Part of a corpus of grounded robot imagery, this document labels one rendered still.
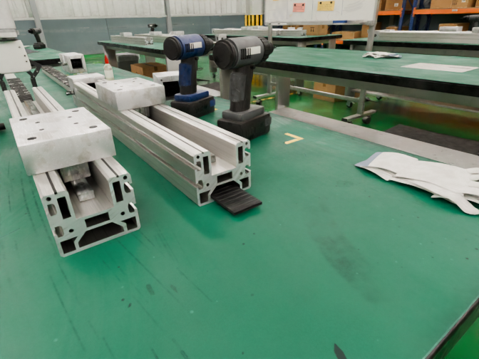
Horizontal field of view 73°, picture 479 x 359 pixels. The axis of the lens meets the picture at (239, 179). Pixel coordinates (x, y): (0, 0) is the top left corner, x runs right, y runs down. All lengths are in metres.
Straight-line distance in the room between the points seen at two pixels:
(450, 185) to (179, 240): 0.41
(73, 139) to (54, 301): 0.20
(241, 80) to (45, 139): 0.42
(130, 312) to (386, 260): 0.28
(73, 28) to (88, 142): 11.92
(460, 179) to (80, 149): 0.56
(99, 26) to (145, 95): 11.82
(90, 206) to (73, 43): 11.96
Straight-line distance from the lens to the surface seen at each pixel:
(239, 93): 0.73
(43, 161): 0.48
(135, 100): 0.75
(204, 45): 0.97
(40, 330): 0.38
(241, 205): 0.47
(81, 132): 0.48
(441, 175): 0.61
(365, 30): 11.76
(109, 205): 0.45
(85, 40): 12.44
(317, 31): 5.19
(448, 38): 3.72
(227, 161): 0.53
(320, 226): 0.45
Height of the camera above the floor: 1.03
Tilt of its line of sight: 26 degrees down
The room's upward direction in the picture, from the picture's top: 2 degrees counter-clockwise
